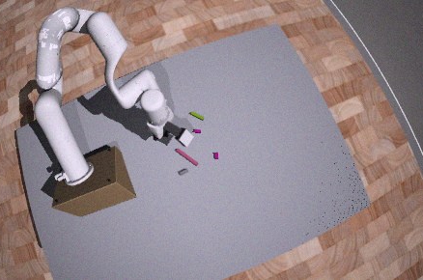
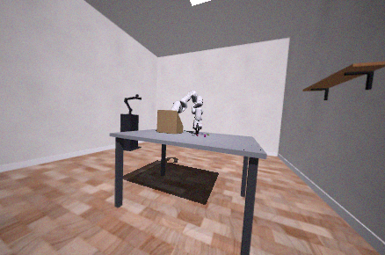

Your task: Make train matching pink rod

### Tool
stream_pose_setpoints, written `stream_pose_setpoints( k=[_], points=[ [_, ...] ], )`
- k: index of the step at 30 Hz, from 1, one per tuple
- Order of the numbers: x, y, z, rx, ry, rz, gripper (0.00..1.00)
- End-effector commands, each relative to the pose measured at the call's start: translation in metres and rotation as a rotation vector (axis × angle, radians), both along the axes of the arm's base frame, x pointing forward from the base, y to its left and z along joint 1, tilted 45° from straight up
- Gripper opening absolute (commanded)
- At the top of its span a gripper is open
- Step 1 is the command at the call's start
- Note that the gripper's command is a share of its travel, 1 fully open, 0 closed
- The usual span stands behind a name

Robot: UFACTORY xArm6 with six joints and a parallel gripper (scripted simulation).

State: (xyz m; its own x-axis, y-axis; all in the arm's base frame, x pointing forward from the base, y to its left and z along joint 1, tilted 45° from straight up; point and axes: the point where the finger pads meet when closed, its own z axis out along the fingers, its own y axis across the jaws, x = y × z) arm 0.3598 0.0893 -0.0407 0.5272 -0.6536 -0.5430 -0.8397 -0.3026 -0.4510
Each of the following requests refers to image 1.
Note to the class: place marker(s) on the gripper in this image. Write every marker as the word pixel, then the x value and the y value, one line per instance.
pixel 158 131

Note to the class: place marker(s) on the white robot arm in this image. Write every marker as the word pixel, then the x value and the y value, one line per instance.
pixel 112 45

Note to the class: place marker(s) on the pink rod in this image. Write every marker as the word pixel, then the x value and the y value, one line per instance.
pixel 187 157

